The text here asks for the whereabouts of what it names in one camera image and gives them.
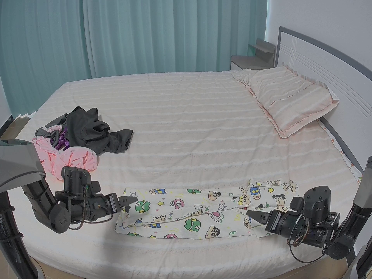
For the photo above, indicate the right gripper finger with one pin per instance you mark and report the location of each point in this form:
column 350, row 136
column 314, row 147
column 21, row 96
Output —
column 260, row 213
column 261, row 221

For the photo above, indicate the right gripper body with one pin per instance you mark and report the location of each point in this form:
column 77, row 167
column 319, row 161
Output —
column 283, row 222

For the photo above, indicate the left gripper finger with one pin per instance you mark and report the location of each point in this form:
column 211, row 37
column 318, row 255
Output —
column 128, row 200
column 125, row 210

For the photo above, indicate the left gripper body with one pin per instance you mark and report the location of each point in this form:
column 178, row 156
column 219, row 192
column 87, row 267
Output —
column 107, row 205

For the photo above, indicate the white printed pyjama top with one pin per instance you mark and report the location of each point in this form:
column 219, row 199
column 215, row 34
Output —
column 189, row 211

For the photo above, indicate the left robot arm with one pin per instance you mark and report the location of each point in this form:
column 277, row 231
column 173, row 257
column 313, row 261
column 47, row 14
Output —
column 37, row 202

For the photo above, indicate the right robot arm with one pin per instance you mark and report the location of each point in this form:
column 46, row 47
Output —
column 318, row 202

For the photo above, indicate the bed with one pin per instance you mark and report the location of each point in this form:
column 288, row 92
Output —
column 189, row 121

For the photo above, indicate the pink garment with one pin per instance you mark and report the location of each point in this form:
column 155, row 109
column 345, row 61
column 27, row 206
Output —
column 78, row 158

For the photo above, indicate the purple garment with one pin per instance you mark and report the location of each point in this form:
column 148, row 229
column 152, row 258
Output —
column 62, row 141

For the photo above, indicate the black garment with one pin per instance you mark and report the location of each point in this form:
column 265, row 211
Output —
column 87, row 126

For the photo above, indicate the grey garment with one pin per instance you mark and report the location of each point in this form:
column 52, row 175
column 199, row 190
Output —
column 43, row 132

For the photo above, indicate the pale pink striped pillow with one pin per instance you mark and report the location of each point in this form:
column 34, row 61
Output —
column 290, row 100

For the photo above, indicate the grey white bedside table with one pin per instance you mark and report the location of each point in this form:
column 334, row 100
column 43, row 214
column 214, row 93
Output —
column 250, row 61

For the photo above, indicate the blue-green curtain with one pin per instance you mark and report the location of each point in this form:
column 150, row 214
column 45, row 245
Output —
column 174, row 28
column 43, row 45

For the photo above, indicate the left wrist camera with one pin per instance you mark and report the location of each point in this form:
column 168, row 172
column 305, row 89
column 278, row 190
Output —
column 93, row 188

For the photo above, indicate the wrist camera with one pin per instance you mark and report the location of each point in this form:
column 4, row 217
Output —
column 296, row 204
column 93, row 188

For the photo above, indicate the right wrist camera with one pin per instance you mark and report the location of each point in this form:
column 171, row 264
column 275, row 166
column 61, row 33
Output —
column 296, row 204

